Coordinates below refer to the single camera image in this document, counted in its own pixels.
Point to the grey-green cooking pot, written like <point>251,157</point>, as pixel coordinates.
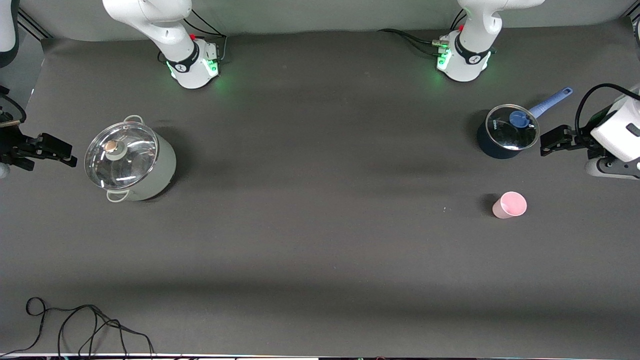
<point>160,170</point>

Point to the dark blue saucepan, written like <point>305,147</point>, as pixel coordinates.
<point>487,147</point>

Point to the black aluminium frame bar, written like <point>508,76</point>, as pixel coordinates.
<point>632,20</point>
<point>32,24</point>

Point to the glass lid with blue knob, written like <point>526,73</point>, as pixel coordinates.
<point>505,135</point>

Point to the dark grey table mat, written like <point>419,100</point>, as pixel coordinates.
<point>320,225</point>

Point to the light table edge rail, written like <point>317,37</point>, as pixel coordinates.
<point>200,356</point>

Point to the pink plastic cup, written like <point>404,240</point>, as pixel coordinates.
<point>510,206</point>

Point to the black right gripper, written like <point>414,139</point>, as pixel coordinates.
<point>11,146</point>

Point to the glass lid with wooden knob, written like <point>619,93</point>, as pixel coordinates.
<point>125,160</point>

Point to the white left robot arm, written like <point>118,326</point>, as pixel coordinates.
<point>472,45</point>

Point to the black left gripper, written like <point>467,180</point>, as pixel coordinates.
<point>585,140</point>

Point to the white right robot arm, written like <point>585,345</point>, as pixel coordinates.
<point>165,30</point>

